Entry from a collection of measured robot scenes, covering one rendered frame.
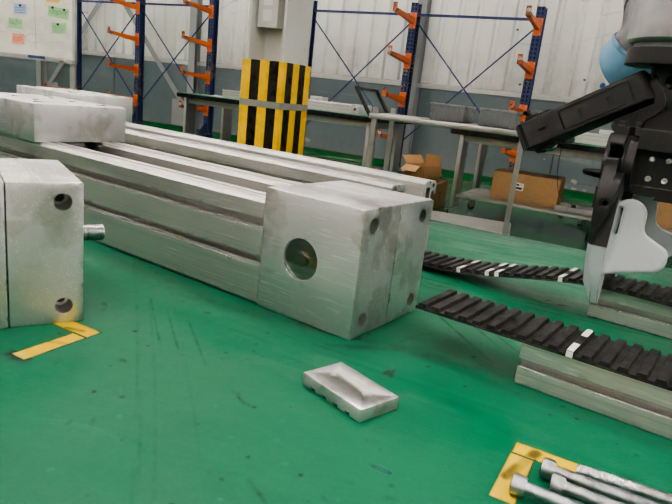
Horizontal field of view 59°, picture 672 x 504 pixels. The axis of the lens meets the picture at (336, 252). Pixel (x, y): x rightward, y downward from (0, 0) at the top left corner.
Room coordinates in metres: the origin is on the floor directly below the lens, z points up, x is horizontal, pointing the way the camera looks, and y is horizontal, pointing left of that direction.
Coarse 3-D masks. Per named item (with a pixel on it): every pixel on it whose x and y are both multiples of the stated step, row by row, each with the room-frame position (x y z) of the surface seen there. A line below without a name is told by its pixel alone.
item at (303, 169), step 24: (144, 144) 0.83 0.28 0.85; (168, 144) 0.80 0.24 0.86; (192, 144) 0.77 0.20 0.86; (216, 144) 0.85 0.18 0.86; (240, 144) 0.84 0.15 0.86; (240, 168) 0.74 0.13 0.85; (264, 168) 0.70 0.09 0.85; (288, 168) 0.68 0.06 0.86; (312, 168) 0.67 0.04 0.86; (336, 168) 0.73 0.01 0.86; (360, 168) 0.72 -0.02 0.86; (408, 192) 0.67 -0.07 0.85; (432, 192) 0.68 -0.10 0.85
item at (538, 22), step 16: (416, 16) 8.27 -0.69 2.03; (432, 16) 8.23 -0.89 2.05; (448, 16) 8.13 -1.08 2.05; (464, 16) 8.03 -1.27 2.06; (480, 16) 7.94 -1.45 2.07; (528, 16) 7.06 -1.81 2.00; (544, 16) 7.64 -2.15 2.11; (400, 32) 8.42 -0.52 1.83; (416, 32) 8.39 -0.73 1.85; (384, 48) 8.51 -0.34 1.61; (368, 64) 8.62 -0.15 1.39; (528, 64) 7.32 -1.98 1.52; (528, 80) 7.55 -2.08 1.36; (400, 96) 8.16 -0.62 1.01; (528, 96) 7.54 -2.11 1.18; (400, 112) 8.30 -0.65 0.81; (416, 128) 8.23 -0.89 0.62; (400, 160) 8.38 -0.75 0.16; (512, 160) 7.55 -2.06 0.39
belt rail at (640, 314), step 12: (600, 300) 0.51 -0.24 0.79; (612, 300) 0.50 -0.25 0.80; (624, 300) 0.50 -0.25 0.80; (636, 300) 0.49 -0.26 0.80; (588, 312) 0.51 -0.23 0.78; (600, 312) 0.51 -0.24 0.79; (612, 312) 0.50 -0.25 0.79; (624, 312) 0.50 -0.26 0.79; (636, 312) 0.50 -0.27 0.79; (648, 312) 0.49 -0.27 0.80; (660, 312) 0.48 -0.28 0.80; (624, 324) 0.50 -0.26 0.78; (636, 324) 0.49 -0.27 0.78; (648, 324) 0.49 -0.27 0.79; (660, 324) 0.48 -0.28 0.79
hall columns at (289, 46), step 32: (256, 0) 3.92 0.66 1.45; (288, 0) 3.77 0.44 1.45; (256, 32) 3.94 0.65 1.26; (288, 32) 3.79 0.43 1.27; (256, 64) 3.83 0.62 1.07; (288, 64) 3.78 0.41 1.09; (256, 96) 3.82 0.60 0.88; (288, 96) 3.81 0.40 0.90; (256, 128) 3.81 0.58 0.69; (288, 128) 3.83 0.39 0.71
